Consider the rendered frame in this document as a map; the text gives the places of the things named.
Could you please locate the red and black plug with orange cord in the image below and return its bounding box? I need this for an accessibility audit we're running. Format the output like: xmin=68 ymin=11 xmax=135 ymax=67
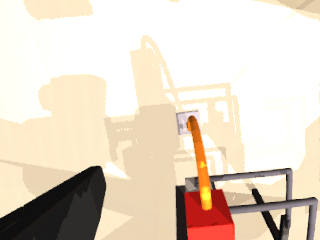
xmin=184 ymin=115 xmax=235 ymax=240

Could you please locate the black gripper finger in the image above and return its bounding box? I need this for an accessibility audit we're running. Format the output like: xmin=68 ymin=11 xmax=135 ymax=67
xmin=0 ymin=165 xmax=107 ymax=240

